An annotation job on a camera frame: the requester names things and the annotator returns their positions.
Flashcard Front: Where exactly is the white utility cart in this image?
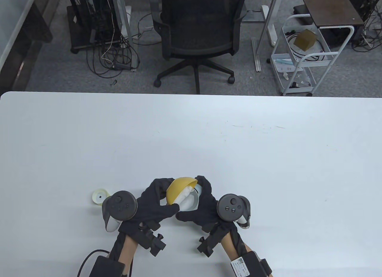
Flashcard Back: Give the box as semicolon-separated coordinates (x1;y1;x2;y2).
270;14;355;97

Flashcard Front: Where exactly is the black mesh office chair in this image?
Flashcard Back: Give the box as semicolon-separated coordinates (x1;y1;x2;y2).
149;0;249;95

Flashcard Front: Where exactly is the grey-blue plastic funnel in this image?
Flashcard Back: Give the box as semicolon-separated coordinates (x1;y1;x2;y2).
175;183;204;212

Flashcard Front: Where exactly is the person's left forearm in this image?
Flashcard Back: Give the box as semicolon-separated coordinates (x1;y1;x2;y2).
109;232;141;277

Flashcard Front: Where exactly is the person's right hand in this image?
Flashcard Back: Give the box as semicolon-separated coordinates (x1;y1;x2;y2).
175;175;237;234

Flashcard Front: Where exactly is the grey metal desk leg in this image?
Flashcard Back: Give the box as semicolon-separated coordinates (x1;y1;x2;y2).
252;0;279;72

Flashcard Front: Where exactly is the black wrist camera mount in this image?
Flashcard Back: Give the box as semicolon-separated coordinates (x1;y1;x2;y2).
197;226;236;258
138;225;167;257

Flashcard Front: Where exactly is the brown cardboard box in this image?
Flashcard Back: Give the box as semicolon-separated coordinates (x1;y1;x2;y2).
293;29;318;52

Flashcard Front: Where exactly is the yellow-green press dispenser lid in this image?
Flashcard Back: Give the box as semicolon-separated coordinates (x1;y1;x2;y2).
92;189;111;206

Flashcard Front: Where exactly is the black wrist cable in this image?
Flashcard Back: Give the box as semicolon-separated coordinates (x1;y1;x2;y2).
78;250;111;277

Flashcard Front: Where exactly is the white salt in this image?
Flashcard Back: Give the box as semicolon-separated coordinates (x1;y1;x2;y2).
175;191;196;211

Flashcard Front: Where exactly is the dark brown wooden furniture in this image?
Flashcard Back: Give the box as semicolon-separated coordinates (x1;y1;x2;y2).
0;0;64;94

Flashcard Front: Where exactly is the person's right forearm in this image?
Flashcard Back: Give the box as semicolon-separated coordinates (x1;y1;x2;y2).
221;231;263;277

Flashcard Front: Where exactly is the grey metal frame leg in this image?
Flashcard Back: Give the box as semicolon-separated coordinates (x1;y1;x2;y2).
113;0;140;72

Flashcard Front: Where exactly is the brown wooden side tabletop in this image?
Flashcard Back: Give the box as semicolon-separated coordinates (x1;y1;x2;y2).
298;0;365;28

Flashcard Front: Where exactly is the grey and white tracking controller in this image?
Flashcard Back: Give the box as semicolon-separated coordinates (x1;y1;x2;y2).
102;191;138;233
217;194;251;230

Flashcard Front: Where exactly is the black forearm battery pack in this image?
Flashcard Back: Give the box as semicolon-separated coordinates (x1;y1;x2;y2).
88;256;127;277

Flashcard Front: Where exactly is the tangle of black floor cables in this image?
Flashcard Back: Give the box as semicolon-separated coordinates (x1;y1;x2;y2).
87;35;141;79

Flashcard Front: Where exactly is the yellow bowl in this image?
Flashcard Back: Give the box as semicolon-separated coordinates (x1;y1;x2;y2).
166;176;198;206

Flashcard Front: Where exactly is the black labelled forearm pack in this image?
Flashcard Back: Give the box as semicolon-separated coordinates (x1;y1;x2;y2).
230;251;272;277

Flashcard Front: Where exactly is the person's left hand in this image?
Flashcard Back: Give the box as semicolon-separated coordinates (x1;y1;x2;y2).
119;178;181;234

